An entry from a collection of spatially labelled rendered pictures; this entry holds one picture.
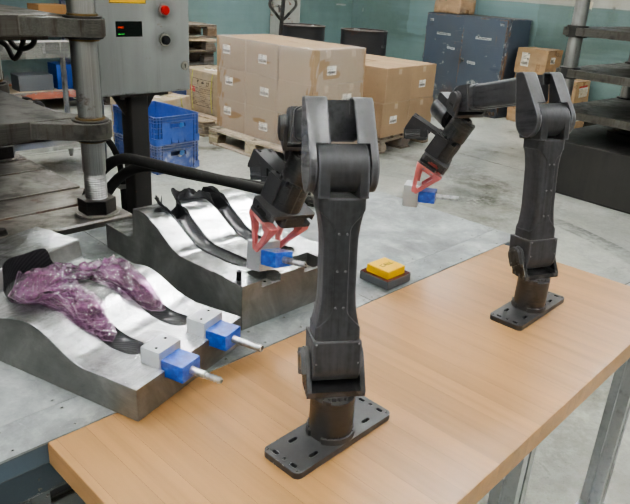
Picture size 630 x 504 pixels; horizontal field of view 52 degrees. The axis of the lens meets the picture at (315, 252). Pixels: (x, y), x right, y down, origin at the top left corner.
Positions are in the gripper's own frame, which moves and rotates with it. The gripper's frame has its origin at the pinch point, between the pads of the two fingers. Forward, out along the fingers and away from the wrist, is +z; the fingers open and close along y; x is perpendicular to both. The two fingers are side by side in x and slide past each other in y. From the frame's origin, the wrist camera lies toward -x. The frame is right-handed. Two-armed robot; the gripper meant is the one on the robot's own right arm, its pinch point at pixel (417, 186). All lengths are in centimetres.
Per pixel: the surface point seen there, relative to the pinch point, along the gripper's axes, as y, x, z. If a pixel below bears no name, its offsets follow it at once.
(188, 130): -284, -159, 155
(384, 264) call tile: 24.1, 3.7, 11.0
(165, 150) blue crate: -265, -161, 171
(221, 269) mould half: 52, -22, 19
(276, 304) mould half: 49, -10, 19
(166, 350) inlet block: 79, -18, 18
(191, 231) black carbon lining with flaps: 39, -34, 24
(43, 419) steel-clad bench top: 91, -26, 31
